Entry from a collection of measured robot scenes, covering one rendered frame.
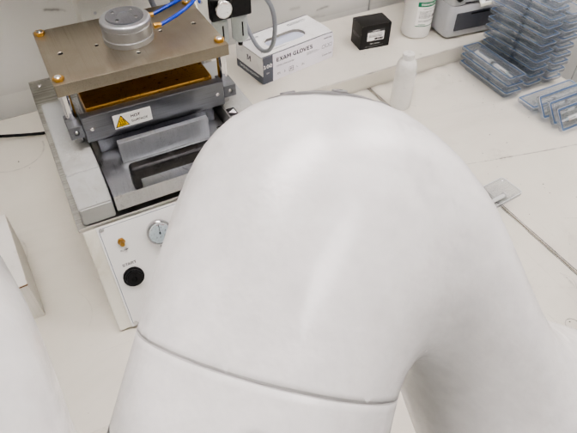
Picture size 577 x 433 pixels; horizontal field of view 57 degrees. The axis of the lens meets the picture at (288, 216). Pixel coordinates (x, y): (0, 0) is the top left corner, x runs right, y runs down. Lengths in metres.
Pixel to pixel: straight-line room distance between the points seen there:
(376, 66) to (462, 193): 1.28
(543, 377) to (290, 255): 0.12
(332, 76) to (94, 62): 0.70
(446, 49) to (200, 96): 0.87
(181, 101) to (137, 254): 0.26
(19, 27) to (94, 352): 0.79
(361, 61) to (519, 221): 0.60
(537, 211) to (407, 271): 1.04
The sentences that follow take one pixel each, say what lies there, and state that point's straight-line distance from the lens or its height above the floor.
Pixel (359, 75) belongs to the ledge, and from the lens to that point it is 1.43.
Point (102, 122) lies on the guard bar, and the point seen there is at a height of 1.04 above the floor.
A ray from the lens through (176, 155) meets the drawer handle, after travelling 0.83.
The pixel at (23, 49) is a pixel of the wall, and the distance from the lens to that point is 1.44.
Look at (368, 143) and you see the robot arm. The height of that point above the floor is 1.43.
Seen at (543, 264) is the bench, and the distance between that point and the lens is 1.11.
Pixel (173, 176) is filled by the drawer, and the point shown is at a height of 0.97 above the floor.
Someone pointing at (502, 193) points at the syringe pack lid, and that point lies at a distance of 1.19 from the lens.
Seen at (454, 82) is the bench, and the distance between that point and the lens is 1.54.
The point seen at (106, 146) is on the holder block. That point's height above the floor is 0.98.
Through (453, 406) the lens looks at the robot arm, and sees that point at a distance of 0.25.
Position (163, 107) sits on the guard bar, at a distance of 0.89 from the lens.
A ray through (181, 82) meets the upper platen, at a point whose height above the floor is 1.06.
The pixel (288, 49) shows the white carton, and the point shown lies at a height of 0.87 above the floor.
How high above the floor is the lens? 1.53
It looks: 46 degrees down
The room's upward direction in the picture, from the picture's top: straight up
